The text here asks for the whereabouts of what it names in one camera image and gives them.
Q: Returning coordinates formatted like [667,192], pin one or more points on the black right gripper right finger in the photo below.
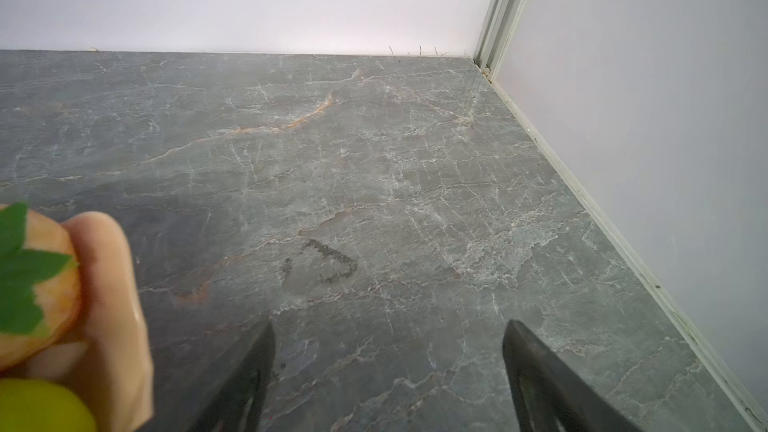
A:
[547,394]

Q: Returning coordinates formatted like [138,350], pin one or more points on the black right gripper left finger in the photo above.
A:
[238,388]

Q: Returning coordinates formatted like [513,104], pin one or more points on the green fake pear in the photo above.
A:
[37,405]

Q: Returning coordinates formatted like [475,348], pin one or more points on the red yellow fake apple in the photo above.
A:
[41,293]

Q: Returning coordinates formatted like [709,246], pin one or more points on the peach wavy fruit bowl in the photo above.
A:
[105,359]

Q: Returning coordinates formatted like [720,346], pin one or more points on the aluminium corner frame post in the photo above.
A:
[496,32]

